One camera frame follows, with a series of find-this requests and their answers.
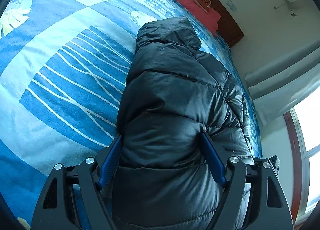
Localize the black quilted down jacket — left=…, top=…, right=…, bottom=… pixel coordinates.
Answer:
left=112, top=17, right=253, bottom=229

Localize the right window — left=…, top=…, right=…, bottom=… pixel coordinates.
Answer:
left=284, top=89, right=319, bottom=226

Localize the right grey curtain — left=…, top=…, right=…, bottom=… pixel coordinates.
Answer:
left=245, top=41, right=319, bottom=126

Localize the dark wooden headboard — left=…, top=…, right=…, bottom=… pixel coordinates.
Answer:
left=211, top=0, right=244, bottom=48

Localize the blue patterned bed sheet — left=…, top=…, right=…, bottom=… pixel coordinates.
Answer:
left=1, top=0, right=261, bottom=229

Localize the red pillow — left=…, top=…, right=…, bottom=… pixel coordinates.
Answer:
left=176, top=0, right=221, bottom=36

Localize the wall socket plate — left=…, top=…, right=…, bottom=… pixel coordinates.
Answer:
left=226, top=0, right=237, bottom=12

